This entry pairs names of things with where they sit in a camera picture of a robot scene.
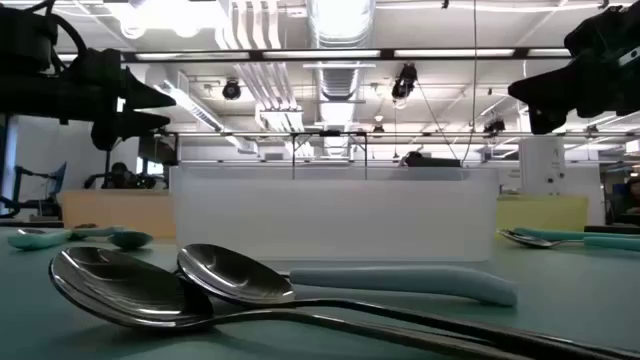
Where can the blue background chair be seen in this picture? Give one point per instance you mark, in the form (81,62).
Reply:
(59,177)

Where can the yellow-green plastic bin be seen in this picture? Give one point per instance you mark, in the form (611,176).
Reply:
(542,212)

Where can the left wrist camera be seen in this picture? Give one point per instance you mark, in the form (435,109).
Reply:
(25,40)

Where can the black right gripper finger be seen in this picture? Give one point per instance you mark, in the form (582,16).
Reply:
(550,90)
(546,119)

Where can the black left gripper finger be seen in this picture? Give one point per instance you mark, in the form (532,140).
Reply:
(142,95)
(140,125)

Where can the dark background monitor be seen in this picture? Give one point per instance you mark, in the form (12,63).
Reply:
(157,150)

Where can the person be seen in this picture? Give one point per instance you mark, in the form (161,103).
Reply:
(119,176)

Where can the orange plastic bin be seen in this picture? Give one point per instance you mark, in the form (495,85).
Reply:
(120,212)

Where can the clear plastic bin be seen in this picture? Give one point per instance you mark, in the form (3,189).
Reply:
(335,220)

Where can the white pillar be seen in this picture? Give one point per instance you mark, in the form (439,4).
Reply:
(542,165)

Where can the silver ventilation duct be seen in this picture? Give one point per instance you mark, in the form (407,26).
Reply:
(340,82)

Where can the black background robot arm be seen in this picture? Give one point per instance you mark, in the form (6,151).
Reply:
(142,181)

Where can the dark metal spoon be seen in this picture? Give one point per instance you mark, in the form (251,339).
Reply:
(235,275)
(125,285)

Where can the black overhead frame bar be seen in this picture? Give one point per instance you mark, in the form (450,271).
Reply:
(256,55)

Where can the thin black background frame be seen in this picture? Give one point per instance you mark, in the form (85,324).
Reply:
(330,133)

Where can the green table mat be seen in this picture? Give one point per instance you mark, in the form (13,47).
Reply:
(575,300)

